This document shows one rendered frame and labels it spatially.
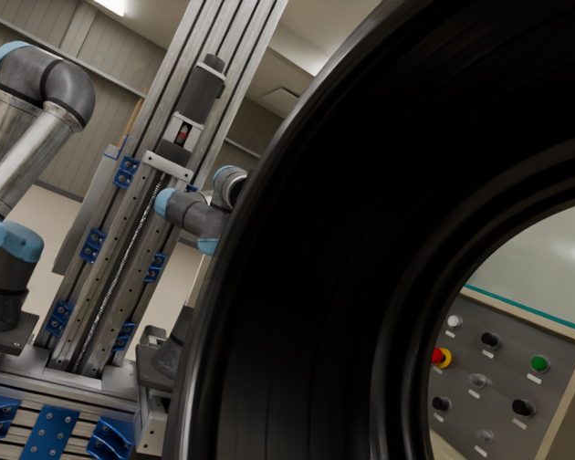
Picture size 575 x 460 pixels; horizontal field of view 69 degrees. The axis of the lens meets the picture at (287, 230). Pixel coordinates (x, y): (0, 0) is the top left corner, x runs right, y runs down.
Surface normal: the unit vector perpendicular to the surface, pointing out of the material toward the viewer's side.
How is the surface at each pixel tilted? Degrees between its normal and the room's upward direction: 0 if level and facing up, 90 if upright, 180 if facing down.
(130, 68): 90
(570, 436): 90
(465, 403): 90
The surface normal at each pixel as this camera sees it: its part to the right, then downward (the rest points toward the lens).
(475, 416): -0.81, -0.37
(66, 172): 0.36, 0.16
